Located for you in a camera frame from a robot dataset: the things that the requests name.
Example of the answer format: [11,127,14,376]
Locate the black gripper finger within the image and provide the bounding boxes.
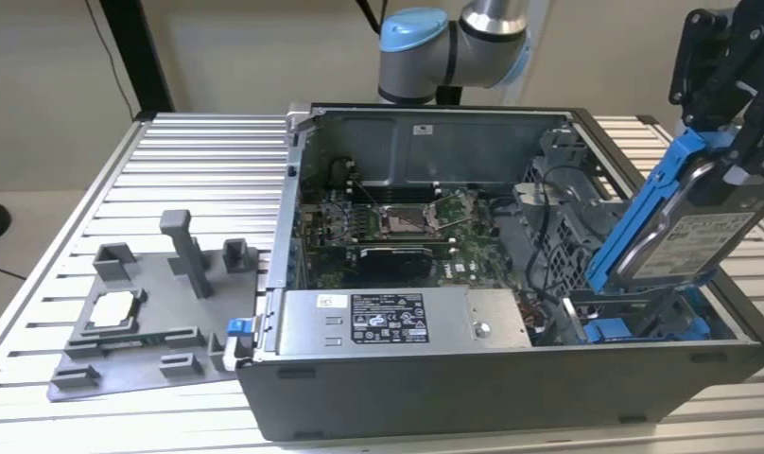
[712,26,764,204]
[668,9,754,129]

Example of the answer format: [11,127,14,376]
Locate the hard disk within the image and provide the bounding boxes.
[584,125,764,297]

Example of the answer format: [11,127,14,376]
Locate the metal disk bay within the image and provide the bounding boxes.
[561,278,740,349]

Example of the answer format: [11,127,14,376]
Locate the grey metal drive cage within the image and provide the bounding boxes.
[510,127,652,304]

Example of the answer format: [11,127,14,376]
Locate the green motherboard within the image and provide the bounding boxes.
[295,182,528,290]

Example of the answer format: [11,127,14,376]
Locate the metal socket cover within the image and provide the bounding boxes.
[426,191,482,227]

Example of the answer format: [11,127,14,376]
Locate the silver power supply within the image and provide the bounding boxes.
[273,286,534,358]

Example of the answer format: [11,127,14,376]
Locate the CPU socket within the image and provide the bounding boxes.
[371,205,447,238]

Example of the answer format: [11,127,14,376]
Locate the thin metal locking lever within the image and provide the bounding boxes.
[346,173,383,209]

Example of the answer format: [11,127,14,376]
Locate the black graphics card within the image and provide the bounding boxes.
[354,245,434,288]

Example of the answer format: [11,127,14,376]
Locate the black and silver PC case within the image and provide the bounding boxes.
[233,101,764,444]

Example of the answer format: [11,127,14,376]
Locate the blue case latch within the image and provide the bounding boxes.
[225,317,258,341]

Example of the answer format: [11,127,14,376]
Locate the grey parts rack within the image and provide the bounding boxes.
[45,207,275,403]

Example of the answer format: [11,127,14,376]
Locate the green RAM stick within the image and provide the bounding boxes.
[97,333,197,349]

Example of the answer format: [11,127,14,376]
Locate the silver CPU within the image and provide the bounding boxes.
[85,291,137,330]

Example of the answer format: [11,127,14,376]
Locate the black data wire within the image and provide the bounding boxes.
[524,166,629,304]

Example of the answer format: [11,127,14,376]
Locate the blue plastic bay bracket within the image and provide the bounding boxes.
[581,319,638,342]

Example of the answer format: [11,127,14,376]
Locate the thin black cable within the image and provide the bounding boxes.
[354,0,389,37]

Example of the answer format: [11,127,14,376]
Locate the black metal stand post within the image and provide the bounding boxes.
[101,0,174,114]

